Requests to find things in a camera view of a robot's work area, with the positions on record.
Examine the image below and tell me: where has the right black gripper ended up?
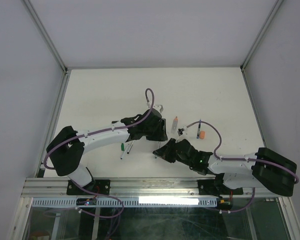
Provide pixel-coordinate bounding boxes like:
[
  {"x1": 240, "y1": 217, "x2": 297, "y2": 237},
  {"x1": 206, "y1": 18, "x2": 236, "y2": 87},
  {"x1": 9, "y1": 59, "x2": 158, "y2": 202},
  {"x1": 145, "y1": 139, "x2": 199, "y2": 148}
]
[{"x1": 153, "y1": 138, "x2": 193, "y2": 168}]

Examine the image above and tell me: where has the white marker green end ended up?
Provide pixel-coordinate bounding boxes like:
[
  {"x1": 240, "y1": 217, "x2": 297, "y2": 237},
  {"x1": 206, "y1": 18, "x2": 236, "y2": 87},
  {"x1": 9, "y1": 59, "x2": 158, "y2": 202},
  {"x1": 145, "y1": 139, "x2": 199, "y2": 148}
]
[{"x1": 127, "y1": 141, "x2": 135, "y2": 154}]

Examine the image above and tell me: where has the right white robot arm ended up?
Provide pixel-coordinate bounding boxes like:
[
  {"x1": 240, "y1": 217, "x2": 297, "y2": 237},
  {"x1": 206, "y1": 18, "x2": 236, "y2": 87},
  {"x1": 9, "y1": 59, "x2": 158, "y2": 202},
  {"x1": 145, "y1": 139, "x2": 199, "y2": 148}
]
[{"x1": 153, "y1": 138, "x2": 297, "y2": 197}]

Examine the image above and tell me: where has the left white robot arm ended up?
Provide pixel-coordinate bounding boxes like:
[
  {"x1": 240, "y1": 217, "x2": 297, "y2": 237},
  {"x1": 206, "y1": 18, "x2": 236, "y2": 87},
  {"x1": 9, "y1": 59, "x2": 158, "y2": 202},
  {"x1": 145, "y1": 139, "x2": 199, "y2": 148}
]
[{"x1": 46, "y1": 109, "x2": 168, "y2": 195}]

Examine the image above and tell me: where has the orange pen cap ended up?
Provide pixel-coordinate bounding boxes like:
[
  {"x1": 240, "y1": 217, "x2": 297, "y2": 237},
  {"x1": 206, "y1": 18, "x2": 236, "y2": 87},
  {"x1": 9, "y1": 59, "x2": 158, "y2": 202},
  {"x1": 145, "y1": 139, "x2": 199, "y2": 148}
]
[{"x1": 199, "y1": 130, "x2": 206, "y2": 140}]

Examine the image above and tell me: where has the white pen blue tip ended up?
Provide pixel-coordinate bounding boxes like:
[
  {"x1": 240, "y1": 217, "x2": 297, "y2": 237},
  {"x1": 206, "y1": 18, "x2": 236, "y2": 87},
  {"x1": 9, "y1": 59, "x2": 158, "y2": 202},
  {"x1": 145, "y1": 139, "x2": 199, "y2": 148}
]
[{"x1": 120, "y1": 146, "x2": 128, "y2": 160}]

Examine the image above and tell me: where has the orange tip clear marker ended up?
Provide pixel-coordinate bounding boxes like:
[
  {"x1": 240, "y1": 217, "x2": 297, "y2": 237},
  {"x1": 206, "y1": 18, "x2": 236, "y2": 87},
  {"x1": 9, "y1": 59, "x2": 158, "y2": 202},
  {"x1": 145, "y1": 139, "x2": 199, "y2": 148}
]
[{"x1": 170, "y1": 116, "x2": 178, "y2": 134}]

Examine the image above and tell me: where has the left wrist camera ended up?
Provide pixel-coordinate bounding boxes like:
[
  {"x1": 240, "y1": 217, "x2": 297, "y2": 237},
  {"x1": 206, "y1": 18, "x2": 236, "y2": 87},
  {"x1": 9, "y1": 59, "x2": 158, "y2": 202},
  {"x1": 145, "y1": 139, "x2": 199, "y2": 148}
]
[{"x1": 148, "y1": 103, "x2": 164, "y2": 114}]

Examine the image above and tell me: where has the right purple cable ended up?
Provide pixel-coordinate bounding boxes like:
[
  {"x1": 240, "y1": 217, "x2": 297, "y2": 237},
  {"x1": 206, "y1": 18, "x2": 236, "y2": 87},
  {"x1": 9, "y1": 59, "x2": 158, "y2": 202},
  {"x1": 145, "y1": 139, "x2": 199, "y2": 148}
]
[{"x1": 184, "y1": 120, "x2": 299, "y2": 214}]

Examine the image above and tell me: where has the purple cable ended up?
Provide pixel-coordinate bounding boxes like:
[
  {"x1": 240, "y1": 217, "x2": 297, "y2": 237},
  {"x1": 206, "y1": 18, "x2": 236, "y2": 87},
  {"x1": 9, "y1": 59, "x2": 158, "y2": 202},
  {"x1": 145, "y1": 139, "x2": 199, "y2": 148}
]
[
  {"x1": 184, "y1": 120, "x2": 299, "y2": 214},
  {"x1": 43, "y1": 87, "x2": 156, "y2": 218}
]

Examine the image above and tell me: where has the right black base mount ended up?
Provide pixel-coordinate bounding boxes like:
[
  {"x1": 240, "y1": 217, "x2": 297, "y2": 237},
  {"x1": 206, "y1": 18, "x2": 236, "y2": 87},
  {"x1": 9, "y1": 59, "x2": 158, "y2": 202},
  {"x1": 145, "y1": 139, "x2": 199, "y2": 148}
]
[{"x1": 197, "y1": 179, "x2": 244, "y2": 197}]

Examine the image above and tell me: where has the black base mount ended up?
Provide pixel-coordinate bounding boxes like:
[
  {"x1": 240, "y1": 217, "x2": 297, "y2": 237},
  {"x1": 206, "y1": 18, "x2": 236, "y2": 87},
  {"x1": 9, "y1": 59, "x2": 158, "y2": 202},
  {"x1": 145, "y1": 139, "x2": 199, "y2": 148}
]
[
  {"x1": 197, "y1": 179, "x2": 244, "y2": 197},
  {"x1": 66, "y1": 179, "x2": 111, "y2": 196}
]

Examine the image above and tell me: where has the slotted cable duct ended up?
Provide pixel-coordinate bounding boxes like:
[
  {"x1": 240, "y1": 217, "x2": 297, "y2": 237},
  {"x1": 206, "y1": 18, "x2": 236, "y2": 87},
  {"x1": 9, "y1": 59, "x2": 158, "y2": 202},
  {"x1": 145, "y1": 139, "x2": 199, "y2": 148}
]
[{"x1": 32, "y1": 196, "x2": 218, "y2": 208}]

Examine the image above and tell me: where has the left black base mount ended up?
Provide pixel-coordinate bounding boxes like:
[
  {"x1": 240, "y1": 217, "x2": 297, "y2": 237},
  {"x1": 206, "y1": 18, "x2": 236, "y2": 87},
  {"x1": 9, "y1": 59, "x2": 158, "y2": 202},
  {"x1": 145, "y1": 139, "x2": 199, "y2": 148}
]
[{"x1": 66, "y1": 179, "x2": 111, "y2": 196}]

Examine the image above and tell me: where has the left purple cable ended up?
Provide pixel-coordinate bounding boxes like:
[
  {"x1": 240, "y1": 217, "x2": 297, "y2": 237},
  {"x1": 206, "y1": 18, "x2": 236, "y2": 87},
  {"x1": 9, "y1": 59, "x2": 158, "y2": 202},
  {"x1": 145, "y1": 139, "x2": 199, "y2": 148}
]
[{"x1": 43, "y1": 87, "x2": 156, "y2": 218}]

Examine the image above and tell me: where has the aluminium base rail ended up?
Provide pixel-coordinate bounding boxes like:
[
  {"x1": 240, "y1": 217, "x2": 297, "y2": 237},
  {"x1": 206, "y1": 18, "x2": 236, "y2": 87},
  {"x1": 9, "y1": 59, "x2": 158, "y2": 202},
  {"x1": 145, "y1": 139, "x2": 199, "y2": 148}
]
[{"x1": 21, "y1": 176, "x2": 291, "y2": 201}]

